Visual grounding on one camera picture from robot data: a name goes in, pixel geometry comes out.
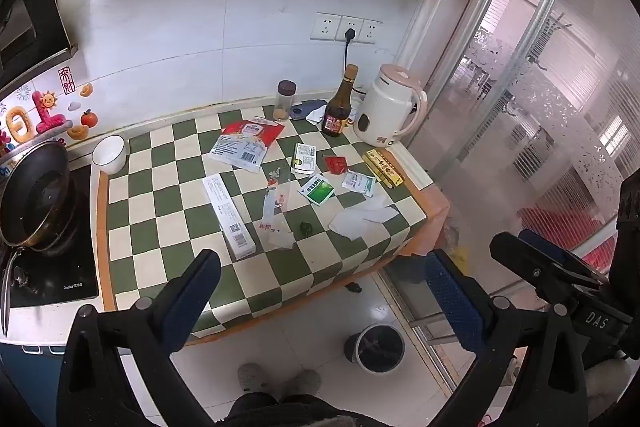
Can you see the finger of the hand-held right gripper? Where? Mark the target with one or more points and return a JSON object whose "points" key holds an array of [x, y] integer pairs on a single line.
{"points": [[530, 262], [560, 252]]}

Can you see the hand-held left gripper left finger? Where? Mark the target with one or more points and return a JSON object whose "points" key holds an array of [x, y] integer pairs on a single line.
{"points": [[192, 302]]}

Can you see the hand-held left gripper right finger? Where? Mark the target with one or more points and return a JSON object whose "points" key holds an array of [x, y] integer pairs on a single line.
{"points": [[452, 302]]}

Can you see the dark round trash bin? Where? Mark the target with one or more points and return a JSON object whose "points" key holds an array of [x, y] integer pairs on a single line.
{"points": [[375, 349]]}

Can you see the yellow packet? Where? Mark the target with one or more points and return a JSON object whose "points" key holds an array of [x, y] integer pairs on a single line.
{"points": [[382, 168]]}

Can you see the red sauce packet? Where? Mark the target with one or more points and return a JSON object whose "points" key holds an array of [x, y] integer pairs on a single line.
{"points": [[336, 164]]}

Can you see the person's right forearm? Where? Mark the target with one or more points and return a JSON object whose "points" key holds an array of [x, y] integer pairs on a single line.
{"points": [[607, 392]]}

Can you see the orange table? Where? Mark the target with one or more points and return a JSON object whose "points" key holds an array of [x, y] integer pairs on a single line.
{"points": [[435, 212]]}

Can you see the long white box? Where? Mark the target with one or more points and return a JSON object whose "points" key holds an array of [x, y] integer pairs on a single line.
{"points": [[230, 217]]}

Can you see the person's left grey slipper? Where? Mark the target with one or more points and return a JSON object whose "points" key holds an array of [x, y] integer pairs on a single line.
{"points": [[255, 377]]}

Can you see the person's grey slipper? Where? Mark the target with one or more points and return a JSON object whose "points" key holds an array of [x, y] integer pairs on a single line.
{"points": [[255, 377], [302, 382]]}

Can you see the small dark floor scrap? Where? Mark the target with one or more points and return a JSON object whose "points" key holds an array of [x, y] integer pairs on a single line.
{"points": [[353, 287]]}

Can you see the clear plastic wrapper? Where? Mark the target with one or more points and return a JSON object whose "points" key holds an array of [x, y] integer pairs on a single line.
{"points": [[275, 199], [280, 234]]}

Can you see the white crumpled tissue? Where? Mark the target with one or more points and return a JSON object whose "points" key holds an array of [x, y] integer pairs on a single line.
{"points": [[357, 219]]}

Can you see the black induction cooktop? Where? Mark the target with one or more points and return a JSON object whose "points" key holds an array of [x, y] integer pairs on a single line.
{"points": [[60, 277]]}

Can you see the small dark green scrap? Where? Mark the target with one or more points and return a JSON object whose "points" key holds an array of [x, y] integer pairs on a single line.
{"points": [[306, 228]]}

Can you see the person's right grey slipper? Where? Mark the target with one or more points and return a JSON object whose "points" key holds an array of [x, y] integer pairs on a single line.
{"points": [[302, 382]]}

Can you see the frosted glass sliding door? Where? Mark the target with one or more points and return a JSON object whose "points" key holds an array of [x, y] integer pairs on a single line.
{"points": [[550, 107]]}

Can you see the white sachet green edge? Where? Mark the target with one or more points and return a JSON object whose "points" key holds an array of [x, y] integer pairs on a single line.
{"points": [[359, 183]]}

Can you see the person's dark clothing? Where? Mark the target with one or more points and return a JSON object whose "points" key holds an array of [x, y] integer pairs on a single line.
{"points": [[300, 412]]}

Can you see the white bowl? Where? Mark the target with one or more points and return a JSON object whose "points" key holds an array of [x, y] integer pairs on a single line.
{"points": [[111, 154]]}

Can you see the red white sugar bag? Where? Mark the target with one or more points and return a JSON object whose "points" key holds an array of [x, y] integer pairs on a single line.
{"points": [[247, 142]]}

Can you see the white green paper box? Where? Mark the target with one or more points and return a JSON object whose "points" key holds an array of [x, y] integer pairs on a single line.
{"points": [[304, 157]]}

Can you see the blue base cabinet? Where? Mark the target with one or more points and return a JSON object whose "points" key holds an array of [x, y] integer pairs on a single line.
{"points": [[25, 387]]}

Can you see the dark frying pan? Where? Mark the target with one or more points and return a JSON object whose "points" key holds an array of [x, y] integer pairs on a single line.
{"points": [[35, 197]]}

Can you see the white electric kettle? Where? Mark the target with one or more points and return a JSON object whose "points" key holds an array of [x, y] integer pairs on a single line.
{"points": [[387, 107]]}

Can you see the blue smartphone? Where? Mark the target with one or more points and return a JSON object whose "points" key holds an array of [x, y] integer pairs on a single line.
{"points": [[300, 109]]}

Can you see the brown sauce bottle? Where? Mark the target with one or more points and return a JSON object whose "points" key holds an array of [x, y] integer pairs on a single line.
{"points": [[337, 112]]}

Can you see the clear jar brown lid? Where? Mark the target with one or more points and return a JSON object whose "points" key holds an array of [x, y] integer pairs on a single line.
{"points": [[285, 99]]}

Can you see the black range hood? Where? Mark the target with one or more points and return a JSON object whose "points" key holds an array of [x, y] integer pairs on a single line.
{"points": [[30, 17]]}

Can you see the colourful wall stickers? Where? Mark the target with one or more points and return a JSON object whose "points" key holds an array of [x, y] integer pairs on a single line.
{"points": [[47, 112]]}

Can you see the white wall socket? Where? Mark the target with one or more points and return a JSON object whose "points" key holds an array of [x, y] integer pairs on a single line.
{"points": [[340, 24], [371, 33], [325, 27]]}

